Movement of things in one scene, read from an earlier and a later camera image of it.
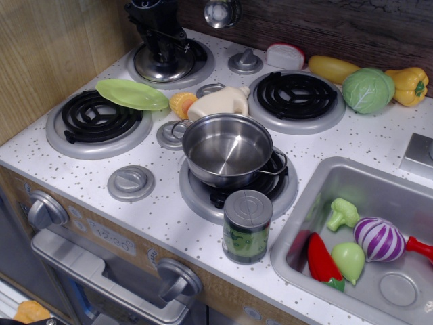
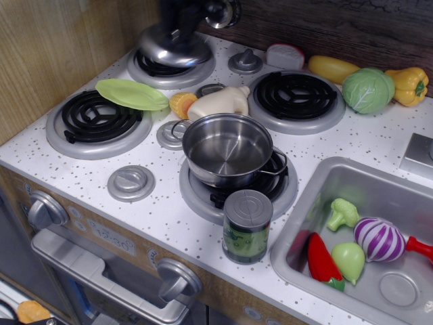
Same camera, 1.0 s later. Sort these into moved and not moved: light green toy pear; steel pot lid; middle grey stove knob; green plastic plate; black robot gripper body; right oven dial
Moved: black robot gripper body; steel pot lid
Not moved: light green toy pear; middle grey stove knob; right oven dial; green plastic plate
